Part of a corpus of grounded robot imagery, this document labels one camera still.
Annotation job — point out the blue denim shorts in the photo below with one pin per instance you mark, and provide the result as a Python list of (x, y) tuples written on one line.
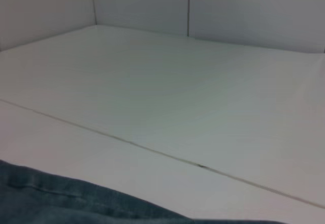
[(63, 203)]

